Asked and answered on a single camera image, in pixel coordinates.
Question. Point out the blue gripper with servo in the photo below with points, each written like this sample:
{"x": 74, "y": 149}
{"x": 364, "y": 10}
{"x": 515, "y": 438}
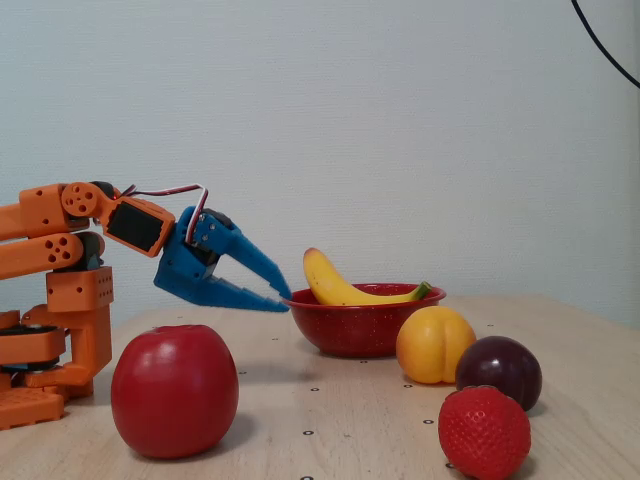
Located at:
{"x": 176, "y": 270}

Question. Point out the yellow toy banana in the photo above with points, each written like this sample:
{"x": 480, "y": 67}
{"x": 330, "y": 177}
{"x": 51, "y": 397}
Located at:
{"x": 327, "y": 282}

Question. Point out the orange robot base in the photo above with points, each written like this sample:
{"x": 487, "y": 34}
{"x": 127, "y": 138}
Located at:
{"x": 30, "y": 407}

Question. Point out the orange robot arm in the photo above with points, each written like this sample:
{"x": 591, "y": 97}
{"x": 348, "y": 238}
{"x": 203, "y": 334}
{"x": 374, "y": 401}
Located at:
{"x": 45, "y": 255}

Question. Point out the red speckled bowl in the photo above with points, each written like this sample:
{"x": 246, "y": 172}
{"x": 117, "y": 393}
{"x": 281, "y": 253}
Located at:
{"x": 350, "y": 332}

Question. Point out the red toy apple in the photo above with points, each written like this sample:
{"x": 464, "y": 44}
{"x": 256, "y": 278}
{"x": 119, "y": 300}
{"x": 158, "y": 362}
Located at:
{"x": 175, "y": 390}

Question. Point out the yellow orange toy peach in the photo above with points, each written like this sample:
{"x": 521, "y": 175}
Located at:
{"x": 430, "y": 345}

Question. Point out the dark purple toy plum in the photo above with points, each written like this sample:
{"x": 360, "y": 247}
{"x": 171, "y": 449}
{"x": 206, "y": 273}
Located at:
{"x": 505, "y": 365}

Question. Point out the red toy strawberry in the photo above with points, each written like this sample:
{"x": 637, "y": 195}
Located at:
{"x": 482, "y": 435}

